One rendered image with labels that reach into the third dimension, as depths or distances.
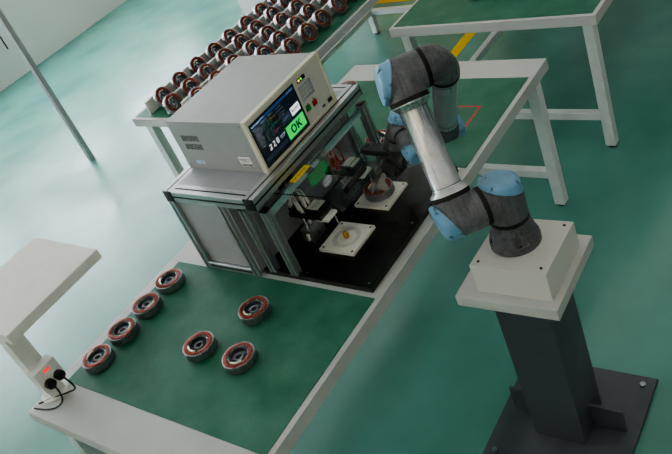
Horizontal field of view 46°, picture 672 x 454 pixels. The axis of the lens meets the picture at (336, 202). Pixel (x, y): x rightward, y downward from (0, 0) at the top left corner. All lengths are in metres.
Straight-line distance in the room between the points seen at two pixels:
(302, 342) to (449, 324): 1.08
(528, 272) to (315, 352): 0.68
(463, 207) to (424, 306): 1.39
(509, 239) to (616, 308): 1.09
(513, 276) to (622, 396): 0.86
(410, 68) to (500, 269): 0.62
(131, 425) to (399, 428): 1.06
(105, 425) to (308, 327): 0.70
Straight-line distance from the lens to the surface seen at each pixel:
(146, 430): 2.56
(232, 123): 2.57
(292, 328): 2.56
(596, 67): 3.91
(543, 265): 2.27
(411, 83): 2.19
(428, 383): 3.24
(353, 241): 2.72
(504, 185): 2.22
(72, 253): 2.60
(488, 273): 2.33
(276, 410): 2.35
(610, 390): 3.04
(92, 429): 2.69
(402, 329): 3.49
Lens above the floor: 2.36
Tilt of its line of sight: 32 degrees down
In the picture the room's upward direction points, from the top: 24 degrees counter-clockwise
